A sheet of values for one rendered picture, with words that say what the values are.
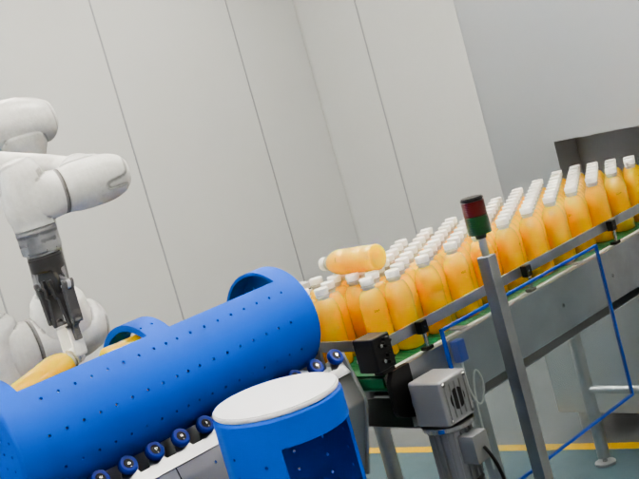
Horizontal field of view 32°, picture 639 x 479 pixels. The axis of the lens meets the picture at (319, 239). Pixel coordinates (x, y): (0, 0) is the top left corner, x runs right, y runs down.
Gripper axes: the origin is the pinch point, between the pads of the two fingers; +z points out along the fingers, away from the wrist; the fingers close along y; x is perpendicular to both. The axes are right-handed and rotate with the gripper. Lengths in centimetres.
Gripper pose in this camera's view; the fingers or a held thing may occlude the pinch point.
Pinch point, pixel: (71, 340)
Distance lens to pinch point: 254.0
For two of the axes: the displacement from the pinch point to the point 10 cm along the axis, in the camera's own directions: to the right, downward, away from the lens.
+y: 6.8, -1.0, -7.2
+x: 6.8, -2.9, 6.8
